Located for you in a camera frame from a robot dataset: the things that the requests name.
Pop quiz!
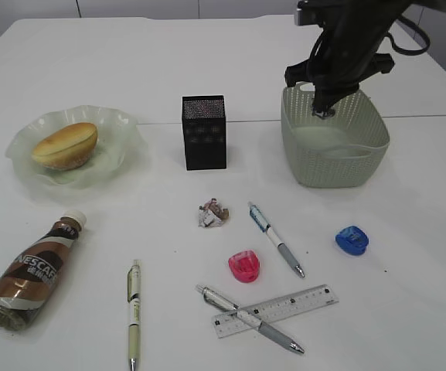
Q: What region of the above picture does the beige white click pen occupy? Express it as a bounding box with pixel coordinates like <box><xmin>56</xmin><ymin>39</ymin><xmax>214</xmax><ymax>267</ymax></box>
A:
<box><xmin>127</xmin><ymin>260</ymin><xmax>141</xmax><ymax>371</ymax></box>

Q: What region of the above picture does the clear plastic ruler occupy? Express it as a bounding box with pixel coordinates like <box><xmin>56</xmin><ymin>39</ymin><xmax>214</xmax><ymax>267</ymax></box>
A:
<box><xmin>212</xmin><ymin>284</ymin><xmax>339</xmax><ymax>339</ymax></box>

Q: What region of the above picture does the blue clear pen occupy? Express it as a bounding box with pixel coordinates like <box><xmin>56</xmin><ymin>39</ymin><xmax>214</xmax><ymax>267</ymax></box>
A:
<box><xmin>248</xmin><ymin>202</ymin><xmax>305</xmax><ymax>279</ymax></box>

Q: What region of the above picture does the grey clear pen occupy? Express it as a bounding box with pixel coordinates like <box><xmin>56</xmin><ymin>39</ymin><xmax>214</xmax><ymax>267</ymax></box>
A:
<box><xmin>196</xmin><ymin>284</ymin><xmax>305</xmax><ymax>355</ymax></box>

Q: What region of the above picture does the pinkish paper ball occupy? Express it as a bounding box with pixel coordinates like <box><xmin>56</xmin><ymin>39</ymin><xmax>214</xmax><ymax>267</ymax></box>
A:
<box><xmin>198</xmin><ymin>198</ymin><xmax>230</xmax><ymax>228</ymax></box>

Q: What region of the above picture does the blue pencil sharpener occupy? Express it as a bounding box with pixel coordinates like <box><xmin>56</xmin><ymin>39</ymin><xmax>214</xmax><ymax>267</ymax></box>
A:
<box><xmin>335</xmin><ymin>226</ymin><xmax>369</xmax><ymax>256</ymax></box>

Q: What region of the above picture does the black mesh pen holder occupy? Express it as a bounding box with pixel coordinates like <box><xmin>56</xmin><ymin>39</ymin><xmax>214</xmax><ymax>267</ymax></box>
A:
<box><xmin>182</xmin><ymin>95</ymin><xmax>227</xmax><ymax>171</ymax></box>

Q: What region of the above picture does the golden bread roll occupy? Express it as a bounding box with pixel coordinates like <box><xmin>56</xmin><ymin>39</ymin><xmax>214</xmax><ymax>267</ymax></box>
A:
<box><xmin>31</xmin><ymin>122</ymin><xmax>98</xmax><ymax>171</ymax></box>

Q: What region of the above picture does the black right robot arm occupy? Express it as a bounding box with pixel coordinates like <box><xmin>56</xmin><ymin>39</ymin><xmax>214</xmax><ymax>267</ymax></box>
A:
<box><xmin>284</xmin><ymin>0</ymin><xmax>431</xmax><ymax>119</ymax></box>

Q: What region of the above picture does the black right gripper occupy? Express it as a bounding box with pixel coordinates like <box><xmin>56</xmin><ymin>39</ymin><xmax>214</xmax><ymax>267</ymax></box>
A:
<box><xmin>284</xmin><ymin>15</ymin><xmax>393</xmax><ymax>116</ymax></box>

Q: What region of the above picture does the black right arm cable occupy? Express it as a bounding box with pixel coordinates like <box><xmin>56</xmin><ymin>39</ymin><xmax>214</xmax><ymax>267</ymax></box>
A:
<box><xmin>385</xmin><ymin>14</ymin><xmax>431</xmax><ymax>56</ymax></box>

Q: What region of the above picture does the translucent green wavy plate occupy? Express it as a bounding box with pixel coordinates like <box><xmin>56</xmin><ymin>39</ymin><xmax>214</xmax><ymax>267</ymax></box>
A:
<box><xmin>5</xmin><ymin>105</ymin><xmax>147</xmax><ymax>189</ymax></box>

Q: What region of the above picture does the pink pencil sharpener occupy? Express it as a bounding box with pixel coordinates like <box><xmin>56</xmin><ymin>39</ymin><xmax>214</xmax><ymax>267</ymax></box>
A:
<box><xmin>228</xmin><ymin>250</ymin><xmax>260</xmax><ymax>283</ymax></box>

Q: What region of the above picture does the brown Nescafe coffee bottle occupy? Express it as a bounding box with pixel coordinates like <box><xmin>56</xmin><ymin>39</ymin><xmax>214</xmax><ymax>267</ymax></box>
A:
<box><xmin>0</xmin><ymin>210</ymin><xmax>87</xmax><ymax>332</ymax></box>

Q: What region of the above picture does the pale green woven basket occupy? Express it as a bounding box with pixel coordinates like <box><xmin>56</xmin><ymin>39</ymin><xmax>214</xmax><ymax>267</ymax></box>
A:
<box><xmin>281</xmin><ymin>83</ymin><xmax>390</xmax><ymax>189</ymax></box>

